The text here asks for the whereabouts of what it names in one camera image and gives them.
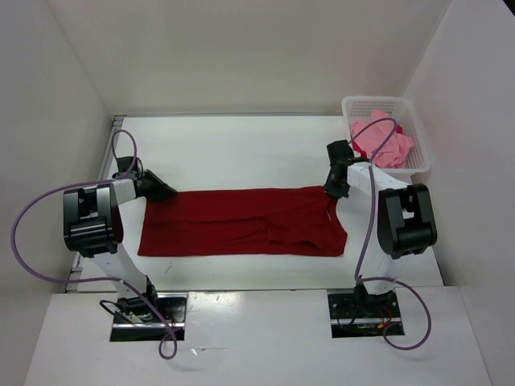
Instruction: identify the dark red t shirt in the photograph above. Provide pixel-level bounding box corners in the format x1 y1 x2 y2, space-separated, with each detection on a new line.
138 186 348 257

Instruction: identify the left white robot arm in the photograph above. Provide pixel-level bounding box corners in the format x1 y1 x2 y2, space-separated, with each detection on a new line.
63 170 177 323

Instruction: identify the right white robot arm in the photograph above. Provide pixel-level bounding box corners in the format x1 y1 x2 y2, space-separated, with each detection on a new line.
323 158 437 316

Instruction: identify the pink t shirt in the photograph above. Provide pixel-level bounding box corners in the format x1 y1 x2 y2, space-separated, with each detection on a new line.
350 109 414 169

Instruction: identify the white plastic basket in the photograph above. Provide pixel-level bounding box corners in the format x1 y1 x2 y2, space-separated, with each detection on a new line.
342 96 431 179

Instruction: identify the crimson t shirt in basket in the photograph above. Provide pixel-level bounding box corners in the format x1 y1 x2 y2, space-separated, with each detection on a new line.
352 121 411 164

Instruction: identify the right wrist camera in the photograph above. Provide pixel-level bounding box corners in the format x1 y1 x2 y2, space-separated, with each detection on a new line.
327 140 355 166

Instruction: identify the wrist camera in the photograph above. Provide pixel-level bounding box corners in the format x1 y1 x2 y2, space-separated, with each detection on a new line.
116 156 142 175
327 140 355 166

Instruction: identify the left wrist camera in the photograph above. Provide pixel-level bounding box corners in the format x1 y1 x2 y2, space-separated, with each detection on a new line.
116 156 142 175

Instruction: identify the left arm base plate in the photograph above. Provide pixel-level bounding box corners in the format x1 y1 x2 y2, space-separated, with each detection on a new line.
99 293 187 343

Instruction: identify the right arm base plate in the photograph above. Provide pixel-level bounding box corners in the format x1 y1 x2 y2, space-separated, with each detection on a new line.
327 289 404 339

